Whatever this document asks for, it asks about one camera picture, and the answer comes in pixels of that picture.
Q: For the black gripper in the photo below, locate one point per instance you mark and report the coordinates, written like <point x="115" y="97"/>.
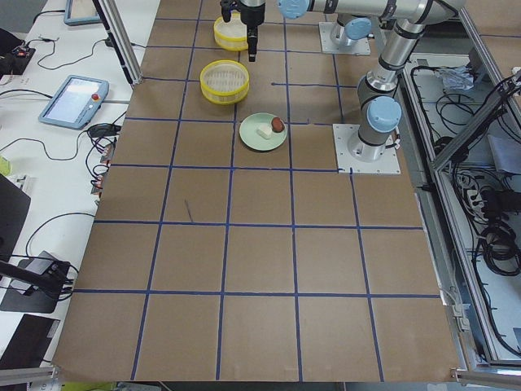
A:
<point x="252" y="17"/>

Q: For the black camera stand base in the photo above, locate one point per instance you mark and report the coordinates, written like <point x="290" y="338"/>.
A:
<point x="36" y="284"/>

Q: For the yellow steamer basket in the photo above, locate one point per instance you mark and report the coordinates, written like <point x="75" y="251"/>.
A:
<point x="232" y="35"/>
<point x="224" y="82"/>

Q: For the far blue teach pendant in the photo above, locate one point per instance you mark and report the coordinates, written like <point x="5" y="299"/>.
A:
<point x="80" y="12"/>

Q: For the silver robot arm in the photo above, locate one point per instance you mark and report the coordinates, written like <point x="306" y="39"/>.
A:
<point x="380" y="112"/>
<point x="348" y="28"/>

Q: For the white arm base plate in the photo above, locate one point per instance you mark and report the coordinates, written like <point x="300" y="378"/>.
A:
<point x="354" y="157"/>

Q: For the red-brown bun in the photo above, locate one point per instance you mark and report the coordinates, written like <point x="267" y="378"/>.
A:
<point x="277" y="125"/>

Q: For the near blue teach pendant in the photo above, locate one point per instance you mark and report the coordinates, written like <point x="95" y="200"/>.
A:
<point x="76" y="101"/>

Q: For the light green plate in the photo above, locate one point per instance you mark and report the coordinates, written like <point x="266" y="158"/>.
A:
<point x="249" y="136"/>

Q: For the crumpled white cloth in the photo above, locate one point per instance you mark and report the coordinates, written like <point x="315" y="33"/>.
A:
<point x="458" y="78"/>

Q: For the aluminium frame post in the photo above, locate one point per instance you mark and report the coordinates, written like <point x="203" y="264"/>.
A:
<point x="114" y="26"/>

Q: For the white steamed bun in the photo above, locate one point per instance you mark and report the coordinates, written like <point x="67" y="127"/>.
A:
<point x="265" y="131"/>

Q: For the blue teach pendant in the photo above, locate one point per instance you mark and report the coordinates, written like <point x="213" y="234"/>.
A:
<point x="76" y="101"/>
<point x="80" y="12"/>

